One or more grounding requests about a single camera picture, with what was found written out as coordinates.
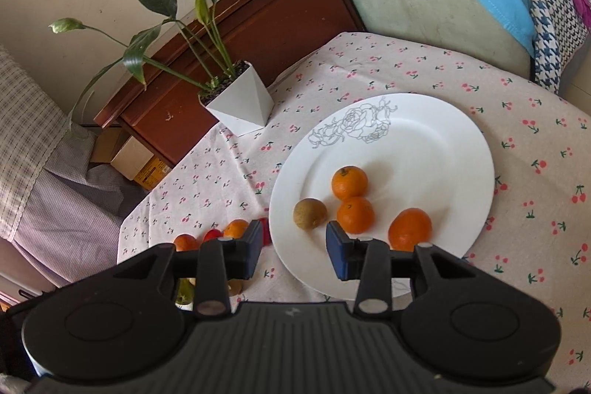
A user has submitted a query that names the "orange mandarin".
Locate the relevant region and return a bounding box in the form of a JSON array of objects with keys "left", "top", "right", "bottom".
[{"left": 223, "top": 219, "right": 249, "bottom": 239}]

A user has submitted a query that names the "orange mandarin upper plate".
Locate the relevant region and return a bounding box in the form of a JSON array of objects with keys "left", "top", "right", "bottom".
[{"left": 331, "top": 166, "right": 369, "bottom": 201}]

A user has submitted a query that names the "orange mandarin plate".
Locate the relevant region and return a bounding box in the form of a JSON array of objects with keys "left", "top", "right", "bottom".
[
  {"left": 388, "top": 208, "right": 433, "bottom": 252},
  {"left": 337, "top": 197, "right": 375, "bottom": 235},
  {"left": 331, "top": 166, "right": 369, "bottom": 201}
]

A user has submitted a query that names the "brown longan fruit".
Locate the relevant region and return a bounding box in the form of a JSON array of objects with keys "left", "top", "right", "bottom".
[{"left": 293, "top": 198, "right": 328, "bottom": 231}]

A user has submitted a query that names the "cardboard box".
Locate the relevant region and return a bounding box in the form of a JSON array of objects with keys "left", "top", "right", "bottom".
[{"left": 90, "top": 127, "right": 171, "bottom": 191}]

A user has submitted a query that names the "pale green sofa cushion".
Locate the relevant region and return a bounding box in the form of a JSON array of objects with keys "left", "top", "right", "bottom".
[{"left": 352, "top": 0, "right": 531, "bottom": 79}]

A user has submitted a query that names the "dark red wooden headboard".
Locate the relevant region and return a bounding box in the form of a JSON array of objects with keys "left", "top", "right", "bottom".
[{"left": 94, "top": 0, "right": 365, "bottom": 166}]

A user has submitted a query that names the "green leafy plant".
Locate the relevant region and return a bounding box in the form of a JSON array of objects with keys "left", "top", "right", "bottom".
[{"left": 48, "top": 0, "right": 260, "bottom": 132}]

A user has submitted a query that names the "green jujube fruit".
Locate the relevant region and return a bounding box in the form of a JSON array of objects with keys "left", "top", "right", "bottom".
[{"left": 175, "top": 278, "right": 194, "bottom": 306}]

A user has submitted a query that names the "white plate with rose drawing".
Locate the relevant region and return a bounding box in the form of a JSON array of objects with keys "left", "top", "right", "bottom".
[{"left": 269, "top": 93, "right": 495, "bottom": 300}]

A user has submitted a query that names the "orange mandarin cloth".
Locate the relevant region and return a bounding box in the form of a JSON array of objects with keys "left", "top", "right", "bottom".
[{"left": 173, "top": 234, "right": 200, "bottom": 252}]

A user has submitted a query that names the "cherry print tablecloth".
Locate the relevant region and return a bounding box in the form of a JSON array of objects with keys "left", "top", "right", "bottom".
[{"left": 118, "top": 33, "right": 590, "bottom": 387}]

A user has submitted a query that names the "orange mandarin middle plate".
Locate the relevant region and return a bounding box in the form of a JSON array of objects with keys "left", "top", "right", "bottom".
[{"left": 337, "top": 197, "right": 375, "bottom": 235}]

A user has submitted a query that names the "red cherry tomato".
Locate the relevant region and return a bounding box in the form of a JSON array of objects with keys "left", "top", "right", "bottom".
[{"left": 202, "top": 229, "right": 223, "bottom": 243}]

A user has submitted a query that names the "orange mandarin right plate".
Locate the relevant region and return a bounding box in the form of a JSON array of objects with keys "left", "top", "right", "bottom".
[{"left": 388, "top": 208, "right": 433, "bottom": 252}]

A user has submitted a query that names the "white geometric plant pot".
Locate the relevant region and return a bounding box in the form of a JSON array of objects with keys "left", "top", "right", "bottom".
[{"left": 199, "top": 61, "right": 274, "bottom": 136}]

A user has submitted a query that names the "houndstooth blanket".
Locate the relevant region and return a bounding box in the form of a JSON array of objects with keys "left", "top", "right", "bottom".
[{"left": 531, "top": 0, "right": 589, "bottom": 95}]

